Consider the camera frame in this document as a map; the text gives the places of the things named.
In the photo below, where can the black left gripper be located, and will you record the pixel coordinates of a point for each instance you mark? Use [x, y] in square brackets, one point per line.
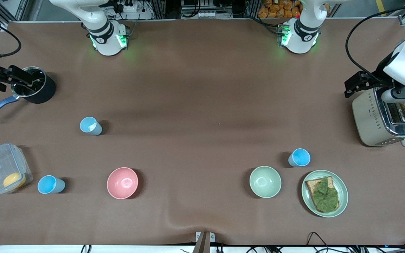
[380, 74]

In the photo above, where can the blue plastic cup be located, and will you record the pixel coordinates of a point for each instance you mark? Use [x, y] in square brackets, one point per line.
[50, 185]
[90, 125]
[299, 157]

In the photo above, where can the glass lid blue knob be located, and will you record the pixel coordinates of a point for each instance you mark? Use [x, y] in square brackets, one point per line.
[38, 75]

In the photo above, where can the beige chrome toaster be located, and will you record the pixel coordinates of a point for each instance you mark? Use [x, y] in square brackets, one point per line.
[367, 119]

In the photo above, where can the orange round food piece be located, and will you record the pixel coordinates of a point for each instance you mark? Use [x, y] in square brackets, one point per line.
[14, 180]

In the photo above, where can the bag of orange buns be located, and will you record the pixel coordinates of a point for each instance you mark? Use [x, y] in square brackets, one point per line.
[280, 8]

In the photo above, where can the pale green plate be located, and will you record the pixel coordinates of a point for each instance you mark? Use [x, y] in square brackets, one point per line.
[343, 193]

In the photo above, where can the brown toast slice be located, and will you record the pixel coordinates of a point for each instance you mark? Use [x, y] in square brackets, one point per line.
[311, 186]

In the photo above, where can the green lettuce leaf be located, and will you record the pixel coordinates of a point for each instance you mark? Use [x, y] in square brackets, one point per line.
[326, 196]

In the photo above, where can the pale green bowl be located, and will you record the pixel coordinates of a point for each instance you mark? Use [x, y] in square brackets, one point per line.
[265, 181]

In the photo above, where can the white power strip with plugs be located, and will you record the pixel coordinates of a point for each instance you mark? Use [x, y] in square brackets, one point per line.
[128, 7]

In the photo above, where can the pink bowl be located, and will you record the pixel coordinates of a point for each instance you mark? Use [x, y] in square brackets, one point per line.
[122, 183]

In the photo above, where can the brown table mat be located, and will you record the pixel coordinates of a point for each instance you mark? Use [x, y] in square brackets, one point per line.
[202, 151]

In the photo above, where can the aluminium frame rail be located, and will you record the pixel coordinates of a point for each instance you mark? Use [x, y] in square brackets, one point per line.
[2, 10]

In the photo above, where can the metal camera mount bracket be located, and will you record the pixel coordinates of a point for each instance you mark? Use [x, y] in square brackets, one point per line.
[204, 240]

